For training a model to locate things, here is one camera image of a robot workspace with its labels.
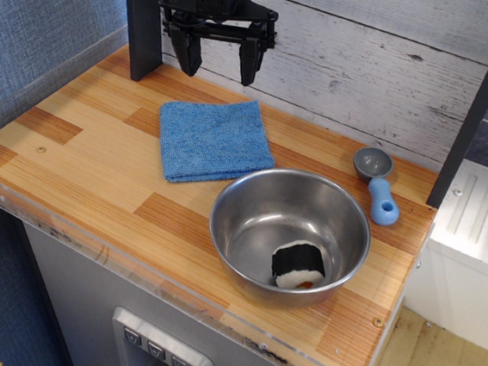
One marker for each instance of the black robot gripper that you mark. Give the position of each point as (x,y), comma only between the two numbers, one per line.
(238,21)

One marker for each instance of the blue folded cloth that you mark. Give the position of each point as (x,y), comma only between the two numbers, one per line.
(205,142)

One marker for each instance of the clear acrylic table edge guard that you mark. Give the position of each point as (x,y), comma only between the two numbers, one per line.
(346,325)

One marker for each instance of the stainless steel bowl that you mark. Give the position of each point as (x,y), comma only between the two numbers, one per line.
(258,213)

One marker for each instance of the plush sushi roll toy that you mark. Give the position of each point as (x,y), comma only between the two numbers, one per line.
(298,264)

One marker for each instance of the grey cabinet with button panel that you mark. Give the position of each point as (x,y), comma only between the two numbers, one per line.
(115,311)

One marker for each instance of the white ridged side unit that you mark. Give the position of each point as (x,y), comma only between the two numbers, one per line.
(449,286)

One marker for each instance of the dark left vertical post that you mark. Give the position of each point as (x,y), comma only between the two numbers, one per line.
(144,34)

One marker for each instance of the dark vertical post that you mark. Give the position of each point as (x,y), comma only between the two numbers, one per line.
(461,144)
(144,34)

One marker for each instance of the grey scoop with blue handle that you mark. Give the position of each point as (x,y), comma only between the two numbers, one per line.
(373,165)

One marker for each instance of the dark right vertical post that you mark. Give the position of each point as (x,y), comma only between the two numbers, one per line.
(461,144)

